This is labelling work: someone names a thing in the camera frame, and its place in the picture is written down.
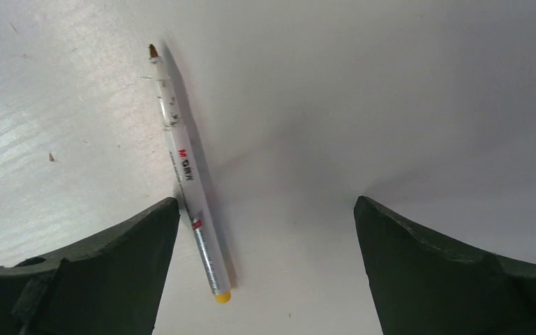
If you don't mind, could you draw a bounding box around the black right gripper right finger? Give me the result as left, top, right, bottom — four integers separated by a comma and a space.
354, 196, 536, 334

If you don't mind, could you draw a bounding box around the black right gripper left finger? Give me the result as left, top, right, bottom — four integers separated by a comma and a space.
0, 198, 180, 334

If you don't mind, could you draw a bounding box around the white yellow marker pen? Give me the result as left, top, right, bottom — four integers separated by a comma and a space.
148, 44, 232, 304

